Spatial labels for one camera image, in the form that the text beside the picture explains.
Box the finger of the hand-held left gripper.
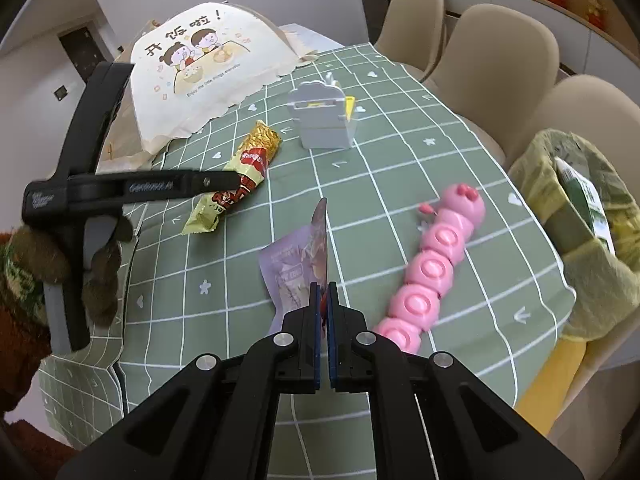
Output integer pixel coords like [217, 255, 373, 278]
[120, 170, 242, 207]

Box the green checked tablecloth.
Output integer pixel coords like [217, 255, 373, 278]
[37, 42, 578, 461]

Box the dark wall panel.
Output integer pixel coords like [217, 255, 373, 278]
[58, 20, 118, 86]

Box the small beige chair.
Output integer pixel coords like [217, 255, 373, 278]
[374, 0, 447, 83]

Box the yellow-green bin bag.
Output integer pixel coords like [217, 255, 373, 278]
[507, 129, 640, 343]

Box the grey plastic holder box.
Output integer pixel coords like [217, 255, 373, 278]
[286, 72, 362, 150]

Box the person's left hand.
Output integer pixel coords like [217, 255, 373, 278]
[82, 212, 136, 328]

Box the white paper bag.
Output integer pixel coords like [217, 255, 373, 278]
[97, 2, 318, 173]

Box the white green packet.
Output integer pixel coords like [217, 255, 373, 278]
[552, 156, 617, 256]

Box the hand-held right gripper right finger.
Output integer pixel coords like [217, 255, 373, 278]
[327, 282, 586, 480]

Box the yellow trash bin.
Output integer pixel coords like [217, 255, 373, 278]
[515, 337, 591, 436]

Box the pink caterpillar toy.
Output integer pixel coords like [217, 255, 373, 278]
[372, 184, 486, 353]

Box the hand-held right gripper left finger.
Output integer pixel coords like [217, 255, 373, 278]
[55, 282, 323, 480]

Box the purple wrapper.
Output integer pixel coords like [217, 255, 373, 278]
[258, 197, 331, 336]

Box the gold red snack wrapper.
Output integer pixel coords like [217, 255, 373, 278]
[181, 120, 283, 235]

